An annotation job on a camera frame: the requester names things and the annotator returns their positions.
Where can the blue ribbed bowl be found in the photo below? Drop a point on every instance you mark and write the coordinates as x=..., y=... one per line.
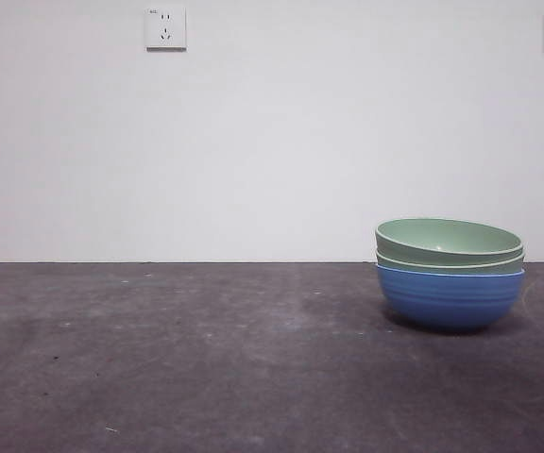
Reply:
x=449, y=302

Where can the white wall socket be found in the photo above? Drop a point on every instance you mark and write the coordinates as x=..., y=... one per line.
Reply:
x=166, y=28

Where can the green ribbed bowl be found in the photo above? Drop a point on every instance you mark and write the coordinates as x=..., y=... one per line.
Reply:
x=442, y=238
x=442, y=265

